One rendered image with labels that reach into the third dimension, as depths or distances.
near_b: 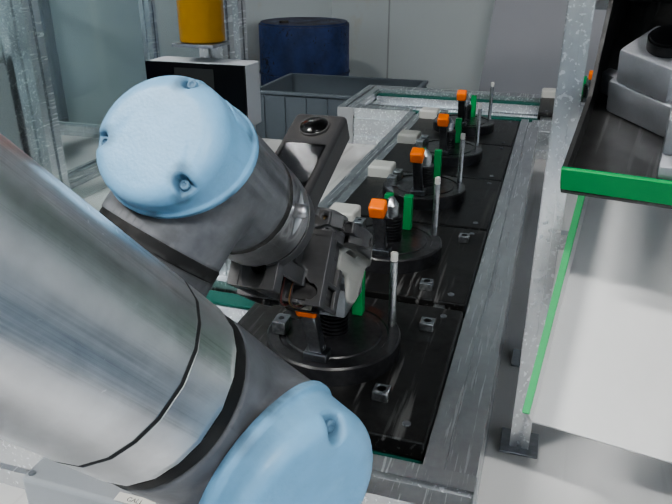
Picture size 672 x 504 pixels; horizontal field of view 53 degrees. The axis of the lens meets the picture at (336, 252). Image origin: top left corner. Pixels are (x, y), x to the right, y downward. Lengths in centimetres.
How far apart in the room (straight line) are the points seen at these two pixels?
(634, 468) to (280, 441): 59
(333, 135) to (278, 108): 214
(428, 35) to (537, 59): 109
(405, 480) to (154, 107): 37
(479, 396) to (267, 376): 43
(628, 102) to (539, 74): 358
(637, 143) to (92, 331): 46
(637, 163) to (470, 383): 28
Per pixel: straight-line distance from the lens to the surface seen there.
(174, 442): 24
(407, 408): 64
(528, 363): 72
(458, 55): 491
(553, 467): 77
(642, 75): 57
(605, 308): 63
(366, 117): 186
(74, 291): 20
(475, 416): 65
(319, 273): 52
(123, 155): 35
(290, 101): 266
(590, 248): 65
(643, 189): 52
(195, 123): 34
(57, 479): 62
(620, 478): 78
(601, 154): 56
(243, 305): 85
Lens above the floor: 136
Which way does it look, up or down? 24 degrees down
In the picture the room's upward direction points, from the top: straight up
